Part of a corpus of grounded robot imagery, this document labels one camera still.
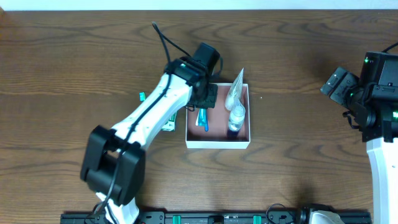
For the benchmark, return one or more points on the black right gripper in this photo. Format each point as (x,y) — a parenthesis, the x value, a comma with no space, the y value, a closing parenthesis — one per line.
(337,86)

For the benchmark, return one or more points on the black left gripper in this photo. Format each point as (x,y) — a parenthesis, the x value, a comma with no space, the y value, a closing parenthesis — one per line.
(204,99)

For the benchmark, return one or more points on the green white toothpaste tube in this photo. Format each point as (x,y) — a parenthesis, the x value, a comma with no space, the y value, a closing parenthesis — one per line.
(201,118)

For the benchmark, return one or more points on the white cream tube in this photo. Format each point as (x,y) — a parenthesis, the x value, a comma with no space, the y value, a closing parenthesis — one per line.
(234,91)

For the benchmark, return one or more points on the clear bottle with dark base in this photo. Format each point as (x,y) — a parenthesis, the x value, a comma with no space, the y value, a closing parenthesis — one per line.
(236,121)

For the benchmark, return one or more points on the green white toothbrush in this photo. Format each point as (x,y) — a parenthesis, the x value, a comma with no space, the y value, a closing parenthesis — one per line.
(142,96)

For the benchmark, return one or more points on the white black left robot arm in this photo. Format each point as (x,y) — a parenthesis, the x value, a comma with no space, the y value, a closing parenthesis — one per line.
(115,159)

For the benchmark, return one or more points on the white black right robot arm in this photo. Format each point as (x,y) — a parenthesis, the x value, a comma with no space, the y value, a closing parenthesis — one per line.
(371,107)

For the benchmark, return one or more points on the white box with pink interior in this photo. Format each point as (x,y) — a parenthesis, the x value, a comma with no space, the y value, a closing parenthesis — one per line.
(216,137)

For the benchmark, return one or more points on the green Dettol soap box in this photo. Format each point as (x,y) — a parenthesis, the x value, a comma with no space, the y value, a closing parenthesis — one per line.
(170,124)

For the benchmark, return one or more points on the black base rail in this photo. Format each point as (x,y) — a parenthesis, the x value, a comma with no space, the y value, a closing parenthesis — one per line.
(209,218)

